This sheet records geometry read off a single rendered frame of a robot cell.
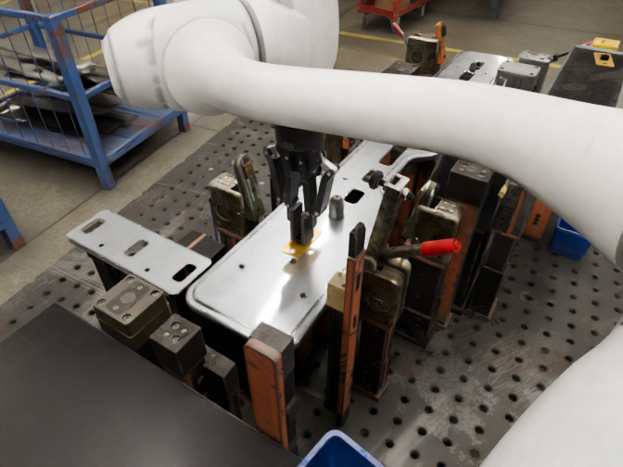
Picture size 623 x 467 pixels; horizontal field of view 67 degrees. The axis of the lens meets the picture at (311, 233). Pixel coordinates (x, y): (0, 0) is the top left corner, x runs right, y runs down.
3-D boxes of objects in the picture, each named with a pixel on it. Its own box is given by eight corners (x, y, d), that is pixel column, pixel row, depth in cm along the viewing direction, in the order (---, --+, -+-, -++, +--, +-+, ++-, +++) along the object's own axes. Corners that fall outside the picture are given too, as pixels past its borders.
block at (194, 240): (213, 311, 114) (195, 222, 96) (249, 332, 110) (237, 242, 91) (185, 339, 108) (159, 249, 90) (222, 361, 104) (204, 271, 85)
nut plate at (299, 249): (305, 225, 88) (305, 220, 88) (323, 233, 87) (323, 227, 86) (279, 251, 83) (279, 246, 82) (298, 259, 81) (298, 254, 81)
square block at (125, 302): (173, 392, 98) (130, 271, 74) (203, 411, 95) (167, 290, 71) (145, 423, 93) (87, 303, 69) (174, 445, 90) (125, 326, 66)
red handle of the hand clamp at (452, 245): (373, 242, 78) (461, 230, 67) (378, 253, 79) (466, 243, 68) (361, 257, 76) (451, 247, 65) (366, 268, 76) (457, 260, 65)
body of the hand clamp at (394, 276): (362, 365, 103) (375, 246, 80) (390, 380, 100) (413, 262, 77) (349, 386, 99) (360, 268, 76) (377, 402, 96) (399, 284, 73)
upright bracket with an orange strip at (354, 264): (342, 412, 95) (359, 220, 62) (349, 415, 94) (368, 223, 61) (335, 424, 93) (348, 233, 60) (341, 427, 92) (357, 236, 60)
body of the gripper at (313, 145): (260, 119, 68) (265, 173, 74) (311, 134, 65) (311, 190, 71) (289, 100, 73) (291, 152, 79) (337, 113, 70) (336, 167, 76)
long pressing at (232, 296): (453, 49, 167) (454, 44, 166) (518, 62, 158) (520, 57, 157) (175, 301, 79) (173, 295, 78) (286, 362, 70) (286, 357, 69)
